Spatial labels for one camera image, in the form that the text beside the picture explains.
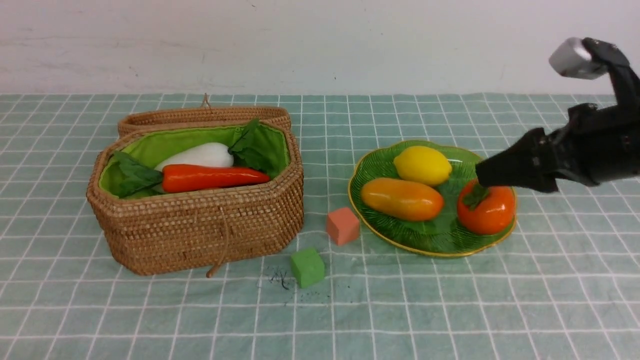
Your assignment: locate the green foam cube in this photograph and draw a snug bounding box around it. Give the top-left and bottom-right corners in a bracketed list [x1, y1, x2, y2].
[290, 247, 326, 289]

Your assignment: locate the orange yellow mango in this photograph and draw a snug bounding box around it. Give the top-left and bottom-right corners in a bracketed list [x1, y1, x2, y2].
[359, 177, 445, 223]

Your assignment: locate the green glass leaf plate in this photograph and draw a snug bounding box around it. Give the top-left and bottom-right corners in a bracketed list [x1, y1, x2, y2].
[348, 140, 517, 258]

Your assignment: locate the woven wicker basket green lining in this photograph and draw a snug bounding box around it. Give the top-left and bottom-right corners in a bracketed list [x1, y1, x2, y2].
[86, 120, 305, 277]

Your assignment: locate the orange foam cube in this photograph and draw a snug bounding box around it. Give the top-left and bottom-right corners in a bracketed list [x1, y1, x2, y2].
[326, 207, 361, 246]

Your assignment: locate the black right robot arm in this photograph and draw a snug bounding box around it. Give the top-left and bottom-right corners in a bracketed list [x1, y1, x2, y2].
[475, 37, 640, 193]

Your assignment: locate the white radish with leaves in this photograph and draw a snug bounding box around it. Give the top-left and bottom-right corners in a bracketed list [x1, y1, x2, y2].
[155, 118, 274, 173]

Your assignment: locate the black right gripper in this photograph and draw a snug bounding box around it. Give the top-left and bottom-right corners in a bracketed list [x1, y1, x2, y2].
[475, 103, 640, 194]

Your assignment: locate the orange carrot with leaves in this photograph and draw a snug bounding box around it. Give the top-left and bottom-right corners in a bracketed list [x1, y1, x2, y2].
[113, 151, 271, 198]

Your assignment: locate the wicker basket lid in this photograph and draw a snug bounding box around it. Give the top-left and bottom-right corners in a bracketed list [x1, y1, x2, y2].
[117, 94, 292, 137]

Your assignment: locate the yellow lemon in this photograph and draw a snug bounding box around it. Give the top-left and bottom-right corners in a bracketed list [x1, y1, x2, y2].
[393, 145, 453, 188]

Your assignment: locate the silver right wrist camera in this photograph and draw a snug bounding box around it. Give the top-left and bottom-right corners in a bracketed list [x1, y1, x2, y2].
[548, 37, 608, 80]

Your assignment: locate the orange persimmon green calyx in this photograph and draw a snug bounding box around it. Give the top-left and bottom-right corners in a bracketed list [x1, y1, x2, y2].
[457, 178, 517, 236]

